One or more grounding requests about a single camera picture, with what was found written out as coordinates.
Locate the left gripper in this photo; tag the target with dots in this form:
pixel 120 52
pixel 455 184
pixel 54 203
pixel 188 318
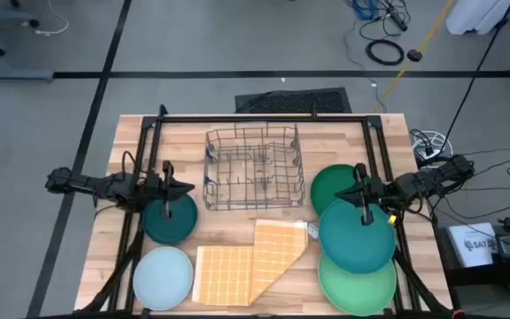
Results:
pixel 151 190

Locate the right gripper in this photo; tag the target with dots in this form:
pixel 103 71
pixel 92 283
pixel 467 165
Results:
pixel 381 190

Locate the dark green plate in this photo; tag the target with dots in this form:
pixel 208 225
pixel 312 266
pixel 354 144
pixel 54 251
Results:
pixel 330 186

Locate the small dark teal plate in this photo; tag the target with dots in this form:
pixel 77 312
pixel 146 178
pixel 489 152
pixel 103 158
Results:
pixel 180 226

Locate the large teal plate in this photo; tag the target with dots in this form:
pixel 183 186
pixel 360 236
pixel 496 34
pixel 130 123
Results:
pixel 352 243

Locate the pale blue plate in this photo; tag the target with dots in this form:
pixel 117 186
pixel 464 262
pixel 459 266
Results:
pixel 163 278

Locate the light green plate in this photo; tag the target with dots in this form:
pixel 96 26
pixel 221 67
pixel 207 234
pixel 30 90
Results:
pixel 357 292

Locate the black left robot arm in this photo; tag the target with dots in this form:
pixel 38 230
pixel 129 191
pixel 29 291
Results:
pixel 82 181

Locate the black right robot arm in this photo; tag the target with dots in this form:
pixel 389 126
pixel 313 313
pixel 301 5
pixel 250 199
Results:
pixel 432 177

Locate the white cloth label tag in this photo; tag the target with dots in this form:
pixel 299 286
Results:
pixel 313 231

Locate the orange checked cloth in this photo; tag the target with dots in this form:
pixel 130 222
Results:
pixel 224 274

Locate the white printed booklet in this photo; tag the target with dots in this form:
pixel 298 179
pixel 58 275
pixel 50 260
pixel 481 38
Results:
pixel 472 243

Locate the black side cart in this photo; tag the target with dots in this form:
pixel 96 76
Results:
pixel 481 277

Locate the black round puck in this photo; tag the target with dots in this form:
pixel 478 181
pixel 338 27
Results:
pixel 414 56

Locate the black power strip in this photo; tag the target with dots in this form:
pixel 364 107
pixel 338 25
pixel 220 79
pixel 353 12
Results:
pixel 399 20

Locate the desk with grey legs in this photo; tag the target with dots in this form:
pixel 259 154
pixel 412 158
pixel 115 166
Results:
pixel 11 74

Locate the white cover bag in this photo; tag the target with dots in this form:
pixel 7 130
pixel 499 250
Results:
pixel 476 17

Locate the black metal rig frame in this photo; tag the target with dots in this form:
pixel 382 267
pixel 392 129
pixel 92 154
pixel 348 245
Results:
pixel 259 119

